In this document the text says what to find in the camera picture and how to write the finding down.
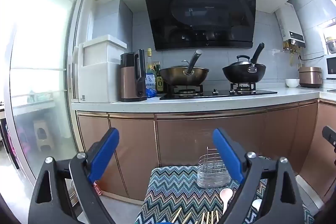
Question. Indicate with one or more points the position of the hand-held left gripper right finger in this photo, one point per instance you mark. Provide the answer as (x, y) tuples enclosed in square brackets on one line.
[(228, 155)]

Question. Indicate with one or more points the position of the dark green glass bottle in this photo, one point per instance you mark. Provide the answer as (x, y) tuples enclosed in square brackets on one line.
[(159, 82)]

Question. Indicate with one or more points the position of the white plastic spoon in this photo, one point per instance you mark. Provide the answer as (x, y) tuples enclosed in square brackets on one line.
[(257, 204), (225, 196)]

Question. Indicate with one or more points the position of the black gas stove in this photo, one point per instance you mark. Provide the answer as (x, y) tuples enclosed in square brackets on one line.
[(218, 94)]

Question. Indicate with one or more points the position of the white plastic storage box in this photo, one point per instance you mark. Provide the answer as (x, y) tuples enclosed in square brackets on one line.
[(97, 74)]

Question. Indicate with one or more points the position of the white water heater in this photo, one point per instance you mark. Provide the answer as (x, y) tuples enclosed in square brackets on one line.
[(290, 24)]

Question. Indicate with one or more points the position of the blue white plastic packet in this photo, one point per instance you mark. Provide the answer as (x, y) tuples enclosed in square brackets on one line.
[(151, 85)]

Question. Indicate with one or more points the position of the bunch of wooden chopsticks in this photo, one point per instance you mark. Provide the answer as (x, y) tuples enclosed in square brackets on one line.
[(208, 218)]

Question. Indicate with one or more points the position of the copper black electric kettle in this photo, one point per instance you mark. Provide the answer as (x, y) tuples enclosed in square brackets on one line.
[(130, 79)]

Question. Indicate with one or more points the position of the black range hood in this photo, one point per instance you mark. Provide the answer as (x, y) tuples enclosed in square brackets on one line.
[(202, 16)]

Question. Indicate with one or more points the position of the white microwave oven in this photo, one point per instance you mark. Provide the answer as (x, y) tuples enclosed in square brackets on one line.
[(331, 66)]

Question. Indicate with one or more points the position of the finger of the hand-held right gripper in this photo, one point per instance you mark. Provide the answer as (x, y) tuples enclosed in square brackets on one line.
[(329, 134)]

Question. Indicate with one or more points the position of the zigzag patterned cloth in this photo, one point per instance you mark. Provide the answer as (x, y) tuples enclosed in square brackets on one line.
[(178, 195)]

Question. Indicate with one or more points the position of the sliding glass door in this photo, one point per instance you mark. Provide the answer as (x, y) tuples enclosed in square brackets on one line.
[(39, 69)]

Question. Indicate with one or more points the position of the beige plastic stool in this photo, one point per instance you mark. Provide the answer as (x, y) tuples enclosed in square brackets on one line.
[(43, 134)]

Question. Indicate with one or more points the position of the copper lower cabinets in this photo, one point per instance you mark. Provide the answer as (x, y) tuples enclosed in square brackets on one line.
[(183, 140)]

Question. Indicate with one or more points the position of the white bowl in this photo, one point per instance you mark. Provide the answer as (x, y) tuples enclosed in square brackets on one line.
[(292, 83)]

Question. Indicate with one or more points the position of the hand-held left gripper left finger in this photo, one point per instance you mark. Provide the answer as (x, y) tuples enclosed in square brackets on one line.
[(101, 155)]

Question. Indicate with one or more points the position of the clear bottle yellow cap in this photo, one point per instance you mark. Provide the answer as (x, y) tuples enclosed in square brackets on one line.
[(149, 61)]

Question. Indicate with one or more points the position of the black wok with lid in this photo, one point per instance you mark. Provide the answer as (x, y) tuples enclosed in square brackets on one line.
[(242, 71)]

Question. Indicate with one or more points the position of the pink plastic bag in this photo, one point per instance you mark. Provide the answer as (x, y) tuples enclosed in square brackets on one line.
[(96, 188)]

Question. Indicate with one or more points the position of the copper rice cooker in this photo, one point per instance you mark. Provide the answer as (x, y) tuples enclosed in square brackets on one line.
[(310, 77)]

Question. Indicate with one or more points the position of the glass jar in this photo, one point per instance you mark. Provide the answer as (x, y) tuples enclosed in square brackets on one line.
[(331, 44)]

